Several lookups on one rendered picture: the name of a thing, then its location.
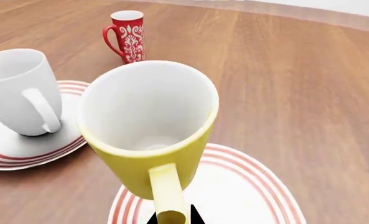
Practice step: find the yellow and white mug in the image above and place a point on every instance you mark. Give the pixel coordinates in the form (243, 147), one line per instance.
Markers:
(147, 121)

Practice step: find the white plate with red rings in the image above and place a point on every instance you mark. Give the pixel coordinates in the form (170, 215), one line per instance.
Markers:
(234, 191)
(13, 144)

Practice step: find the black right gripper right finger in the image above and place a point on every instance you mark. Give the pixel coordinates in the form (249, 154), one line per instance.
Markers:
(196, 217)

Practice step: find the red patterned tall mug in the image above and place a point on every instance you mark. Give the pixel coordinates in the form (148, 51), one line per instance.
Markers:
(131, 39)

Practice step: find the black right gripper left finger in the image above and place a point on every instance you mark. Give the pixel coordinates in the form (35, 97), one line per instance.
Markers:
(153, 219)

